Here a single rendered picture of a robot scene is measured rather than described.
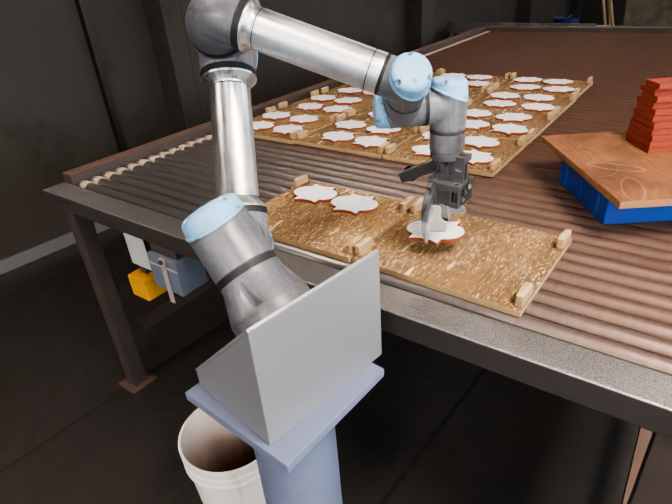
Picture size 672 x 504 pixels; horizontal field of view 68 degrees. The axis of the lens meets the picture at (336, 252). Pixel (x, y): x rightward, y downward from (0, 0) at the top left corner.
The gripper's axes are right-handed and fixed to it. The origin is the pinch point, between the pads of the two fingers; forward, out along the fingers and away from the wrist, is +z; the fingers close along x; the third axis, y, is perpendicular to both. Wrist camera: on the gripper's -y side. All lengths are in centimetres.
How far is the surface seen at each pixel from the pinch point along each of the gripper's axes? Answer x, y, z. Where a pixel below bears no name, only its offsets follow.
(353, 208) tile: 6.4, -28.7, 3.5
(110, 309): -27, -126, 56
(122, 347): -28, -126, 76
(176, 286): -29, -70, 24
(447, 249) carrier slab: 0.6, 3.2, 4.6
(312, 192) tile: 9.6, -46.4, 3.6
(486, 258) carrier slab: 1.3, 12.7, 4.6
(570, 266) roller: 10.7, 28.9, 6.5
